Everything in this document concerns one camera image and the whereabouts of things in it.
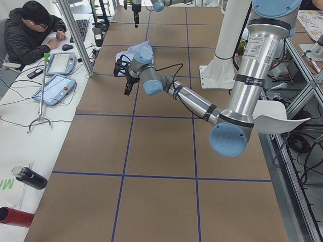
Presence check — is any blue striped button shirt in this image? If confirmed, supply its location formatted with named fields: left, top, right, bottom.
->
left=116, top=40, right=154, bottom=64

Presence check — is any small black phone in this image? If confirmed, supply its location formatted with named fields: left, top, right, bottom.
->
left=27, top=69, right=43, bottom=79

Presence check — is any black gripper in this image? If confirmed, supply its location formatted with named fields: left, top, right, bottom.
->
left=123, top=0, right=141, bottom=28
left=114, top=54, right=139, bottom=95

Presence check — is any white plastic chair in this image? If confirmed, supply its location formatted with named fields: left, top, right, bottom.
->
left=252, top=100, right=310, bottom=135

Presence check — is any black keyboard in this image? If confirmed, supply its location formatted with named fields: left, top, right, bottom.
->
left=75, top=19, right=89, bottom=42

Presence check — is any aluminium frame post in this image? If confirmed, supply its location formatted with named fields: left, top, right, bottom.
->
left=57, top=0, right=94, bottom=77

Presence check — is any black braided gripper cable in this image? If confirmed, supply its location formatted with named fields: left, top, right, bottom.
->
left=151, top=63, right=184, bottom=99

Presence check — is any black water bottle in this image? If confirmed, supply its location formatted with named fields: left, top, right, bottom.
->
left=12, top=166, right=47, bottom=190

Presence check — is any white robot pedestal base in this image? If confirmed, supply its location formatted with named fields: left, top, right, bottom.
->
left=200, top=0, right=252, bottom=89

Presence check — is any far teach pendant tablet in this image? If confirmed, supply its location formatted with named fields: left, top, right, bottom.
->
left=46, top=52, right=77, bottom=76

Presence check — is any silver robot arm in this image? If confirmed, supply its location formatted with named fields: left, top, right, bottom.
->
left=114, top=1, right=302, bottom=157
left=123, top=0, right=192, bottom=28

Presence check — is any black computer mouse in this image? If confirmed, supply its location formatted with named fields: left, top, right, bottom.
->
left=62, top=44, right=74, bottom=51

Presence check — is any near teach pendant tablet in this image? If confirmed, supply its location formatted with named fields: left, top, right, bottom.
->
left=43, top=74, right=76, bottom=106

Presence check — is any teach pendant tablet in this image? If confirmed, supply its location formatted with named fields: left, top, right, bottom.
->
left=43, top=74, right=76, bottom=106
left=46, top=52, right=77, bottom=76

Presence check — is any seated person in black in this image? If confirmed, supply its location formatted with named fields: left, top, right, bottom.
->
left=4, top=1, right=67, bottom=69

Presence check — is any red water bottle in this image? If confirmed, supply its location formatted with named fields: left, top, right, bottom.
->
left=1, top=207, right=34, bottom=228

